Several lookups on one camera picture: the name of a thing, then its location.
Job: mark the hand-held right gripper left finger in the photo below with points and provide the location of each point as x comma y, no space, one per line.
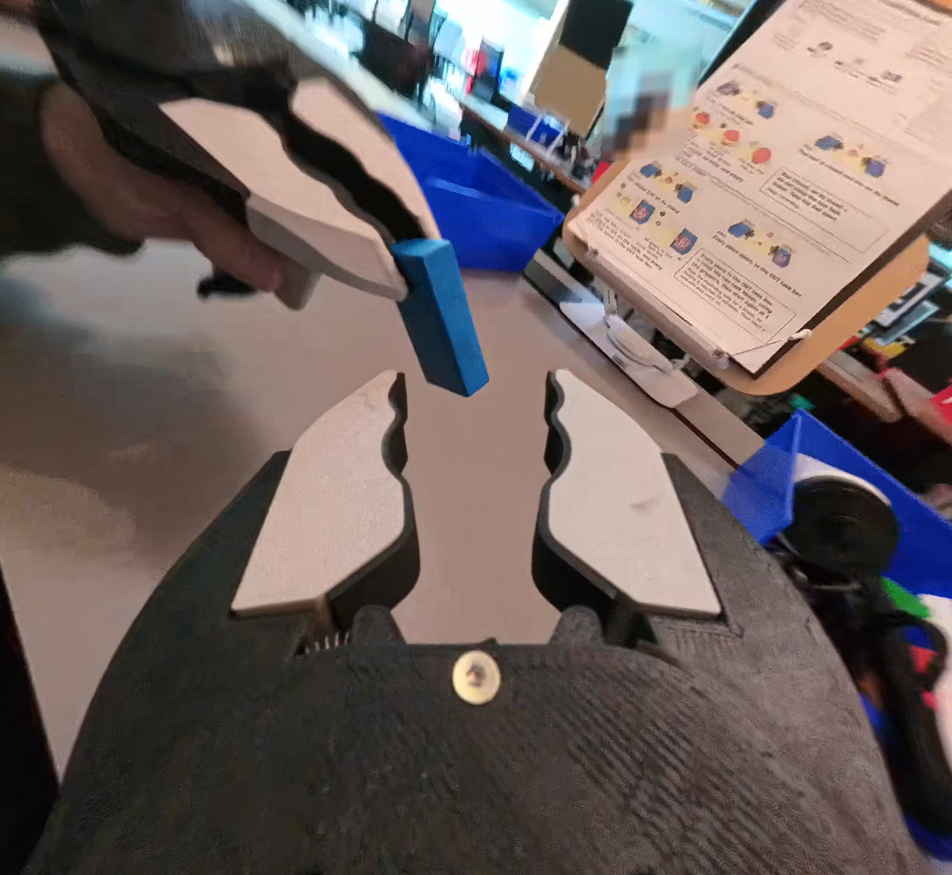
327,518

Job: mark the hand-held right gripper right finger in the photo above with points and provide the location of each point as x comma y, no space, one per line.
632,518

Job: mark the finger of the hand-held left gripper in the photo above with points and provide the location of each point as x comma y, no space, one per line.
357,131
297,220

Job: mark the blue plastic bin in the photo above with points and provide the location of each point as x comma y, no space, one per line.
483,220
758,495

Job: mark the blue foam block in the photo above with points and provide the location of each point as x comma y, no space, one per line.
439,324

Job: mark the black office chair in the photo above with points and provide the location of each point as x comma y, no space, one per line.
489,71

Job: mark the small blue bin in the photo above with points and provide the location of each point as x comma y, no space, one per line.
532,125

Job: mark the white bottle black cap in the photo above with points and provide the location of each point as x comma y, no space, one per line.
840,525

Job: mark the black monitor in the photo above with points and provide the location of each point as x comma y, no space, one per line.
595,23

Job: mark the wooden desk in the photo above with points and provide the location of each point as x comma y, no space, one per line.
863,384

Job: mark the small green white container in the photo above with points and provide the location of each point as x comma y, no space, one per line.
904,596

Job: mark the red plastic piece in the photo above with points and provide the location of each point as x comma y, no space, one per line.
924,661

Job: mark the instruction board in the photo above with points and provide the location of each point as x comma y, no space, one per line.
781,183

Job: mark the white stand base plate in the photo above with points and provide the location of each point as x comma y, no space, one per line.
639,354

